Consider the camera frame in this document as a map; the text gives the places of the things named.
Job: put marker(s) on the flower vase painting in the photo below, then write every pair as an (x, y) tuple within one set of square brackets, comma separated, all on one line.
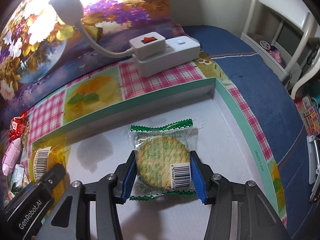
[(60, 52)]

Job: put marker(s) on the blue bedsheet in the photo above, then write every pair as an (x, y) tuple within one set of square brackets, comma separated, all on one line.
[(278, 117)]

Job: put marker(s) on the white gooseneck plug lamp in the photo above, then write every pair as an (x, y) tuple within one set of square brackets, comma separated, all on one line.
[(106, 17)]

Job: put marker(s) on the yellow orange cake packet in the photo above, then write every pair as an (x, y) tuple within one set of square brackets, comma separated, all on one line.
[(45, 154)]

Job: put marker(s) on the round cracker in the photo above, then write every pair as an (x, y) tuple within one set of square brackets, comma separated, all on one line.
[(163, 160)]

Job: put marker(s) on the purple strawberry bread packet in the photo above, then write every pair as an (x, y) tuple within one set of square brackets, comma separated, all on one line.
[(11, 156)]

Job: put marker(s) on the red shiny snack bag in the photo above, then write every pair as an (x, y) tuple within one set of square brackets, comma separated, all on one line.
[(17, 126)]

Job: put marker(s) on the checkered fruit tablecloth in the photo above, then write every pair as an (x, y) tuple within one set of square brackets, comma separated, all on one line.
[(51, 112)]

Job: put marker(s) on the light green snack packet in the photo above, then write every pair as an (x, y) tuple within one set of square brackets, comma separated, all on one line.
[(16, 183)]

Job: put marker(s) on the white power strip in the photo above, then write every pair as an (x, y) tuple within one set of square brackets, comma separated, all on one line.
[(179, 50)]

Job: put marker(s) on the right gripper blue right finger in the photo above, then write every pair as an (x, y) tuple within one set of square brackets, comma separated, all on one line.
[(201, 175)]

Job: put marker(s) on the teal white cardboard box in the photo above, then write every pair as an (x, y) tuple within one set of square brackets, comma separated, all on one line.
[(245, 204)]

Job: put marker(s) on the white chair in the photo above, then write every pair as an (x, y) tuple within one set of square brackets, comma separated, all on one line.
[(292, 51)]

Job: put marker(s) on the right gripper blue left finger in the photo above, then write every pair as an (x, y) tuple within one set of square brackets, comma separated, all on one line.
[(126, 174)]

